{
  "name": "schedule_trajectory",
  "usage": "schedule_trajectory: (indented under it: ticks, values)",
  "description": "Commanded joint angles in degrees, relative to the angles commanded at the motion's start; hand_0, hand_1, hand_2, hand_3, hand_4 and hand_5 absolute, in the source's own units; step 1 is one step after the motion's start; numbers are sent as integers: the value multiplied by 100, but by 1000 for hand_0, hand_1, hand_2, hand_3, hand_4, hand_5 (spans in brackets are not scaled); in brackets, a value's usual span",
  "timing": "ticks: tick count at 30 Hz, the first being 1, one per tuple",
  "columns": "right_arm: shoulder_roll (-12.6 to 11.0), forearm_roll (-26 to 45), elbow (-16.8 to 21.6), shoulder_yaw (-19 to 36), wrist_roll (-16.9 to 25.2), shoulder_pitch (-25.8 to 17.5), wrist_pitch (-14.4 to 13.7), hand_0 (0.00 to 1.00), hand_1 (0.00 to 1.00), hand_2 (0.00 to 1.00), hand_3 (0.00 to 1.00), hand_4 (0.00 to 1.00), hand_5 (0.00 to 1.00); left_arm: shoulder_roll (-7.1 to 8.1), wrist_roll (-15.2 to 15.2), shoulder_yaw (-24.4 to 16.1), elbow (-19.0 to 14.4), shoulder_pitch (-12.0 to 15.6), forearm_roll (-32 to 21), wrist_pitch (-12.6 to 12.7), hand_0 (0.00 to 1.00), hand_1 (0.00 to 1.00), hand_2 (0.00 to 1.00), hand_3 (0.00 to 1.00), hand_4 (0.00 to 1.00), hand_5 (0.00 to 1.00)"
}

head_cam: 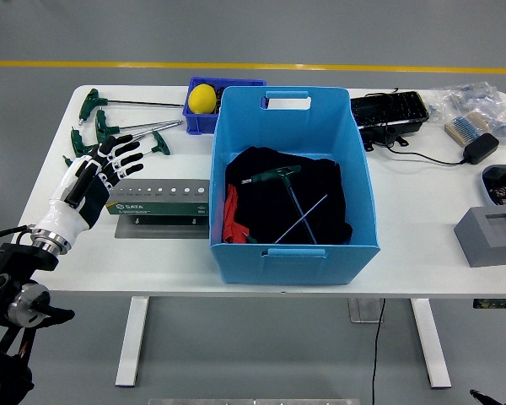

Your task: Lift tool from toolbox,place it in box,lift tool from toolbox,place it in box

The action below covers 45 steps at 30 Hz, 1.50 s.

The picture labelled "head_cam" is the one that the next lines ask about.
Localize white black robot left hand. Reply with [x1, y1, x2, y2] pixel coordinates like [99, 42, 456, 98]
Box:
[35, 133, 146, 245]

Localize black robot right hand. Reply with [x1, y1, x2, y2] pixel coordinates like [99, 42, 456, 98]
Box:
[469, 388, 506, 405]

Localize green steel hex key stand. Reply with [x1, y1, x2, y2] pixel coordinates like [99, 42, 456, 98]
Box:
[105, 179, 211, 216]

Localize large green T-handle hex key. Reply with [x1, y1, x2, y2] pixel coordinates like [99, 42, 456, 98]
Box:
[240, 165, 318, 245]

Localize slim green T-handle hex key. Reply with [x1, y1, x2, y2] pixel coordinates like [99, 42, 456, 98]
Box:
[244, 193, 329, 245]

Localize light blue folding box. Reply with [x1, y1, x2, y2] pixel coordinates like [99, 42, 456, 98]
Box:
[209, 86, 382, 286]

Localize white table leg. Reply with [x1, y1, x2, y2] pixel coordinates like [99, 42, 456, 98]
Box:
[115, 296, 151, 388]
[409, 297, 452, 389]

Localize metal plate under table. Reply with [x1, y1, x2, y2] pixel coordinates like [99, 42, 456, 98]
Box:
[347, 297, 384, 324]

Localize grey foam block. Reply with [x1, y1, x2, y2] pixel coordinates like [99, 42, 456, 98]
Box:
[453, 205, 506, 268]

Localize dark blue plastic bin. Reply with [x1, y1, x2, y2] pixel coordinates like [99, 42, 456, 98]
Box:
[181, 76, 267, 135]

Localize orange cloth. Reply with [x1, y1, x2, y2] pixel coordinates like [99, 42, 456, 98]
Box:
[222, 185, 250, 244]

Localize yellow lemon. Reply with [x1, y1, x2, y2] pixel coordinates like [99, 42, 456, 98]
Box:
[188, 83, 218, 114]

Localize black cloth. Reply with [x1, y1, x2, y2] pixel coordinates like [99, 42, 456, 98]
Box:
[224, 145, 354, 245]

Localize blue-rimmed parts tray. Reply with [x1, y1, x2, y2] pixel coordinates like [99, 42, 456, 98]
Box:
[480, 164, 506, 208]

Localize black power adapter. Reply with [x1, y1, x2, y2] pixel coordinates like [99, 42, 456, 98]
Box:
[461, 132, 500, 165]

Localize tan resistor tape bundle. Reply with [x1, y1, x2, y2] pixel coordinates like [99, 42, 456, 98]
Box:
[444, 111, 493, 148]

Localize black device with mounting ears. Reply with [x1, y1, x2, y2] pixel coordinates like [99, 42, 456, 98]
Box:
[359, 121, 423, 152]

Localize clear bags of components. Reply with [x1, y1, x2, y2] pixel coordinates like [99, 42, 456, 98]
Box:
[425, 81, 506, 149]

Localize black plastic tray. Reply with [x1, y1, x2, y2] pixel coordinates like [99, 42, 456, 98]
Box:
[349, 90, 430, 129]

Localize long green T-handle hex key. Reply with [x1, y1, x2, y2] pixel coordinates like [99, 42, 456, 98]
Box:
[78, 88, 185, 127]

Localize short green T-handle hex key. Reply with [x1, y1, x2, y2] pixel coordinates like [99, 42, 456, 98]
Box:
[138, 130, 170, 158]

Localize black floor cable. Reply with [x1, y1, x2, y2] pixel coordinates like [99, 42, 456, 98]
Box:
[370, 297, 387, 405]

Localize black adapter cable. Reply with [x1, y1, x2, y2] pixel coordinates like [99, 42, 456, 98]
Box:
[364, 87, 469, 166]

